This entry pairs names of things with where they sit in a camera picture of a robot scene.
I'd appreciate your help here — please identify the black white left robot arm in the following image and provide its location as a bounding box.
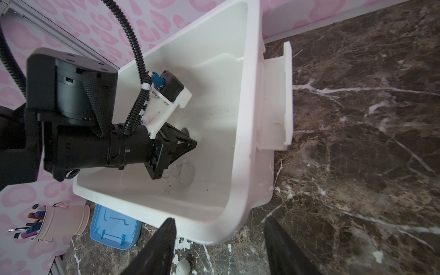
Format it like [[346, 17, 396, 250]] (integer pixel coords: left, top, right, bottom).
[[1, 1, 197, 188]]

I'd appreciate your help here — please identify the pink pen holder cup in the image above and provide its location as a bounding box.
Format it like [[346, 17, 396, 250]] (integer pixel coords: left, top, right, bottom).
[[6, 202, 91, 243]]

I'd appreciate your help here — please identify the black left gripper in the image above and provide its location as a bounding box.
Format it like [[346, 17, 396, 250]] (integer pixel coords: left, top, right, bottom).
[[106, 124, 197, 179]]

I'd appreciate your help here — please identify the white ceramic mortar bowl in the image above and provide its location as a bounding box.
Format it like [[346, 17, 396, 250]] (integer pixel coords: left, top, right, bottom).
[[175, 259, 191, 275]]

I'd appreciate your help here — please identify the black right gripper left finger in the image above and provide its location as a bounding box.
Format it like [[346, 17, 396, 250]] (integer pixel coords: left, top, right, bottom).
[[121, 218, 176, 275]]

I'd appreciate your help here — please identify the blue plastic bin lid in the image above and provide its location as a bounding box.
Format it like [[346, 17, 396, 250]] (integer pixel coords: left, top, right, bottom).
[[89, 205, 142, 250]]

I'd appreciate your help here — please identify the clear glass beaker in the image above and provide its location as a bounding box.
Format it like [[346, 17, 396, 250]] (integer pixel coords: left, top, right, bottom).
[[162, 158, 195, 189]]

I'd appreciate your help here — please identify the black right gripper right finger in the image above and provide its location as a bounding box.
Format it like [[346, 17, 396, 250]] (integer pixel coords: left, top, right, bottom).
[[264, 217, 321, 275]]

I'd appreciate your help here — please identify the white plastic storage bin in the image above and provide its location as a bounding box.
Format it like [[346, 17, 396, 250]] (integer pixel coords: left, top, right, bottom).
[[73, 1, 293, 245]]

